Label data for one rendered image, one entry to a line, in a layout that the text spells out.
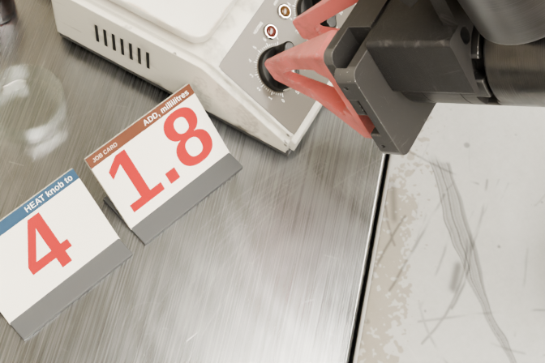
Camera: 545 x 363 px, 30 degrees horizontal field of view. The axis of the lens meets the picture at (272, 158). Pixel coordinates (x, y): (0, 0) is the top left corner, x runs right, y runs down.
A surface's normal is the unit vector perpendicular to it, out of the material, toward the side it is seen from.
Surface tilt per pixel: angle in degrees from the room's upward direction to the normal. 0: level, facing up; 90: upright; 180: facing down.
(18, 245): 40
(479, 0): 98
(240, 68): 30
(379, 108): 51
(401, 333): 0
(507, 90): 89
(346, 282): 0
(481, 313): 0
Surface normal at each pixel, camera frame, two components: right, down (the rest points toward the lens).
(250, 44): 0.51, -0.16
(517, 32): -0.22, 0.83
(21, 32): 0.09, -0.45
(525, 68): -0.65, 0.39
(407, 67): -0.48, 0.76
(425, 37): -0.48, -0.65
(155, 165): 0.51, 0.09
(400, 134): 0.73, 0.07
